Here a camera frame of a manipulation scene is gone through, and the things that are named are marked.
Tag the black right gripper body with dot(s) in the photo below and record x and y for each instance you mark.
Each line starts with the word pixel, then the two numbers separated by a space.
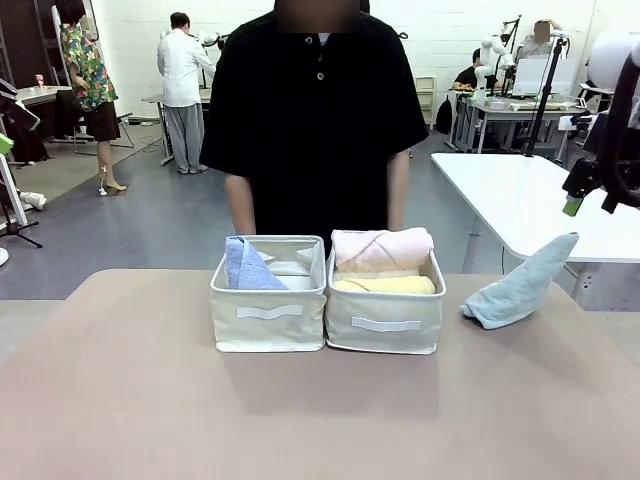
pixel 631 180

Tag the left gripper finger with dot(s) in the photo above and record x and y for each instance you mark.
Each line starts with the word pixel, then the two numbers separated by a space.
pixel 5 145
pixel 12 107

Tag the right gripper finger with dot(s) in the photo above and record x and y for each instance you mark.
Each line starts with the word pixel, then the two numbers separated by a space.
pixel 611 202
pixel 580 180

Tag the pink towel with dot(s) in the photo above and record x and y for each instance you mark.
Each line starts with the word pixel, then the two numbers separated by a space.
pixel 380 247

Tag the yellow towel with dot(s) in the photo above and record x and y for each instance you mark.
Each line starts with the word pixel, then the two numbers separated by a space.
pixel 385 286

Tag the lavender blue towel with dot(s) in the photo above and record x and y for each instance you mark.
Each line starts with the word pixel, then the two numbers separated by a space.
pixel 250 275

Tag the person's right forearm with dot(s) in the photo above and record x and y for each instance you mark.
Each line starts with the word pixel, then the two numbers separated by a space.
pixel 242 205

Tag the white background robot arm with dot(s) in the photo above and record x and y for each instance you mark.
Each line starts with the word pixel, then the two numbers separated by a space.
pixel 492 44
pixel 210 37

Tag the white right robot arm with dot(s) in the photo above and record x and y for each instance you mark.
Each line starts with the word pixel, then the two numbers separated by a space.
pixel 610 60

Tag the person's left forearm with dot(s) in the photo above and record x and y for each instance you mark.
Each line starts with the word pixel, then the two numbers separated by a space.
pixel 400 190

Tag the dark wooden desk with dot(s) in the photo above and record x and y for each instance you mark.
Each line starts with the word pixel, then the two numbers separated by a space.
pixel 40 92

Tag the red and white cup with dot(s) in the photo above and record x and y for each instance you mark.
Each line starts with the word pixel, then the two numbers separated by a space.
pixel 40 81

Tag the white stand pole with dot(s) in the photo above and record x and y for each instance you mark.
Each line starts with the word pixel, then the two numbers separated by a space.
pixel 12 190

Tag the pair of white shoes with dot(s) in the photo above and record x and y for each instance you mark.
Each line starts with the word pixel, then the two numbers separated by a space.
pixel 35 200

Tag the white side table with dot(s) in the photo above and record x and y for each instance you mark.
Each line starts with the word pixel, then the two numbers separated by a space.
pixel 510 200

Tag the woman in floral shirt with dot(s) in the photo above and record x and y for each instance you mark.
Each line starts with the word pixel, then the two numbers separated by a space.
pixel 90 75

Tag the black tripod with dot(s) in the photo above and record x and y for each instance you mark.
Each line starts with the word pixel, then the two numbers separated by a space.
pixel 20 231

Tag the grey work desk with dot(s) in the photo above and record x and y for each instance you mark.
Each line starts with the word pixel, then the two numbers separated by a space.
pixel 500 112

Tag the white monitor panel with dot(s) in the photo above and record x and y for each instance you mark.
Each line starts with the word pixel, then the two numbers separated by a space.
pixel 530 77

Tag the light blue folded towel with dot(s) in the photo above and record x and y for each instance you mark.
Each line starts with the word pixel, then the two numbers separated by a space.
pixel 515 290

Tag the grey table behind man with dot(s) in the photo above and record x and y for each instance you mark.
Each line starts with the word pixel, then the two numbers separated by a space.
pixel 150 98

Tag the person behind white monitor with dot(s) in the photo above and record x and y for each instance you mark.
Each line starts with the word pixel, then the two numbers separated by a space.
pixel 532 47

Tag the black backpack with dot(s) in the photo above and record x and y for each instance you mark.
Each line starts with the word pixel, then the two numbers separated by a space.
pixel 444 117

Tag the seated person in black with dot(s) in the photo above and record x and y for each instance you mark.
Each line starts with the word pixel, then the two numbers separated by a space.
pixel 467 77

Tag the man in white clothes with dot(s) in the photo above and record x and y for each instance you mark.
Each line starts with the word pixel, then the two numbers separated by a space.
pixel 180 75

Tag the white drawer cabinet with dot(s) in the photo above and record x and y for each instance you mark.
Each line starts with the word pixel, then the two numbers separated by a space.
pixel 425 100

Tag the pale orange rolled towel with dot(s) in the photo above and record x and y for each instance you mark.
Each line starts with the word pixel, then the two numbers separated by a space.
pixel 380 274

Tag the white fabric storage basket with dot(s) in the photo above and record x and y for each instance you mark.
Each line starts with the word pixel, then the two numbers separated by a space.
pixel 385 340
pixel 270 335

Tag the person in black shirt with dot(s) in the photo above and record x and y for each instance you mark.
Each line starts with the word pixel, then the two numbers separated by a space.
pixel 310 125

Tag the black camera stand pole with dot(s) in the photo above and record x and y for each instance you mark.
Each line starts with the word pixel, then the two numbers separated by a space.
pixel 545 90

